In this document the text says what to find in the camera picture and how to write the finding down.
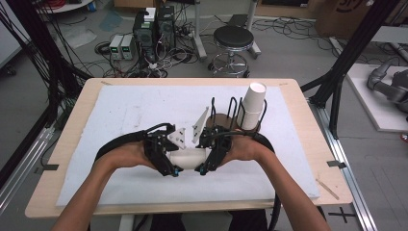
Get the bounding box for hand-held gripper black cable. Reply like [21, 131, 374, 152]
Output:
[93, 122, 176, 166]
[205, 129, 283, 231]

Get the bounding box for person's legs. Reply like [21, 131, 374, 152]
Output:
[150, 209, 270, 231]

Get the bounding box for person's right hand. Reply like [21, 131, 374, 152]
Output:
[223, 129, 269, 166]

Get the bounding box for right hand-held gripper black cable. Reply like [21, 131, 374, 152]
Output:
[205, 129, 283, 231]

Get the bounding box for black round stool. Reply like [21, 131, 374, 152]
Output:
[207, 24, 255, 79]

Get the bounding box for left hand-held gripper black cable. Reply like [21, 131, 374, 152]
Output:
[93, 122, 176, 166]

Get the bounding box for cardboard box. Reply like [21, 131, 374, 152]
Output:
[315, 0, 408, 40]

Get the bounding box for thin wooden stick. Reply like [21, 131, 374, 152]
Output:
[315, 178, 340, 201]

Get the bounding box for black computer tower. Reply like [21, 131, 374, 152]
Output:
[132, 11, 158, 50]
[156, 5, 177, 49]

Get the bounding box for white table leg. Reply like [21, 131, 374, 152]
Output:
[117, 214, 137, 231]

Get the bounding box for black tape piece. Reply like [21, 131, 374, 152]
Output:
[34, 164, 60, 175]
[326, 160, 347, 169]

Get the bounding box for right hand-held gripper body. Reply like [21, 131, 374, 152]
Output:
[191, 106, 233, 166]

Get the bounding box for grey stand leg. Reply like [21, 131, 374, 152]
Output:
[245, 0, 262, 60]
[191, 0, 209, 62]

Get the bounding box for black frame post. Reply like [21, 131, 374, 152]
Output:
[300, 0, 397, 140]
[5, 0, 92, 129]

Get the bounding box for tangle of floor cables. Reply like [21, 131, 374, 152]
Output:
[93, 39, 197, 79]

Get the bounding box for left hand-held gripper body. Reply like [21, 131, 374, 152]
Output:
[142, 126, 188, 177]

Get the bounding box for small white box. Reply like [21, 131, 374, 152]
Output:
[143, 7, 158, 23]

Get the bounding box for aluminium rail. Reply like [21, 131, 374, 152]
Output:
[0, 125, 56, 215]
[308, 98, 379, 231]

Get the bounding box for white foam mat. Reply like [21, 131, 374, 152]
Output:
[56, 84, 321, 207]

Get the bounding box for single white paper cup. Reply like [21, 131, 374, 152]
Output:
[166, 146, 212, 171]

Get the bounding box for person's left hand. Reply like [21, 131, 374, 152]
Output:
[110, 140, 156, 170]

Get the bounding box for black tape cross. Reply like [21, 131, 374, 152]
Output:
[327, 206, 357, 224]

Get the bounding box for black wire cup holder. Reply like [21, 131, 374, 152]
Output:
[205, 96, 268, 138]

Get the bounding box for stack of white paper cups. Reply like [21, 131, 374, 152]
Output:
[237, 82, 268, 131]

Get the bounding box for grey power supply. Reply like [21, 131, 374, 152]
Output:
[120, 34, 136, 62]
[109, 34, 124, 61]

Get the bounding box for white platform board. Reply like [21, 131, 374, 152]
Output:
[345, 63, 408, 134]

